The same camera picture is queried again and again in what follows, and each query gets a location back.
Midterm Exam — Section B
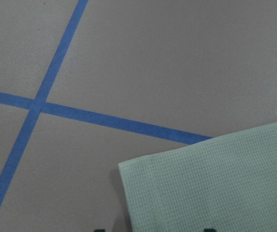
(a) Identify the blue tape line lengthwise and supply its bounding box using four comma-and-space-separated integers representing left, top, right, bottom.
0, 0, 88, 206

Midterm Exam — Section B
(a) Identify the olive green long-sleeve shirt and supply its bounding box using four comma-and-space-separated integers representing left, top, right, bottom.
118, 122, 277, 232

